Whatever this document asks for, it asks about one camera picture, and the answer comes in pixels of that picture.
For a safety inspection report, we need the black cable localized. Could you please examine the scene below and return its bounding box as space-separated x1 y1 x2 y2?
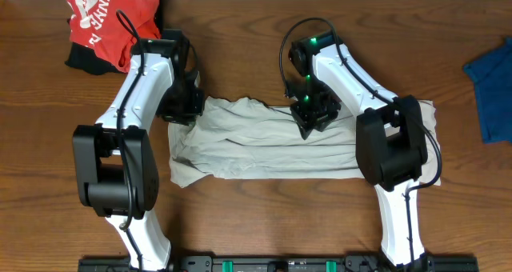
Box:
114 10 161 271
278 17 443 265

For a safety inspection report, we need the left black cable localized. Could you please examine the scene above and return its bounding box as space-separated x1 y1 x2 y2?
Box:
114 10 161 271

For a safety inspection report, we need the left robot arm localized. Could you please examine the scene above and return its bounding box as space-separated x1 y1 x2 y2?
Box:
72 36 204 271

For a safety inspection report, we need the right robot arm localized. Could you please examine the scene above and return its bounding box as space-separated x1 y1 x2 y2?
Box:
286 32 428 271

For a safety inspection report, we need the red printed t-shirt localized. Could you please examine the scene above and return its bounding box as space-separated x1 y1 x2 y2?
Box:
66 0 163 74

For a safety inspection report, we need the right black cable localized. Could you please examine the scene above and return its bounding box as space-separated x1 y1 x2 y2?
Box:
278 17 443 265

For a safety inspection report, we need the beige t-shirt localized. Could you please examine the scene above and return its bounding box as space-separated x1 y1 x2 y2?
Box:
167 96 442 189

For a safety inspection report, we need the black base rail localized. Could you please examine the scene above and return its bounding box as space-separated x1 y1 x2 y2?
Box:
77 246 480 272

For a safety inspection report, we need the black folded garment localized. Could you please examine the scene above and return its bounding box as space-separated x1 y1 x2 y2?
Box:
64 0 165 76

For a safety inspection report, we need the blue t-shirt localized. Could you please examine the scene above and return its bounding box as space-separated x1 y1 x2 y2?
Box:
463 36 511 144

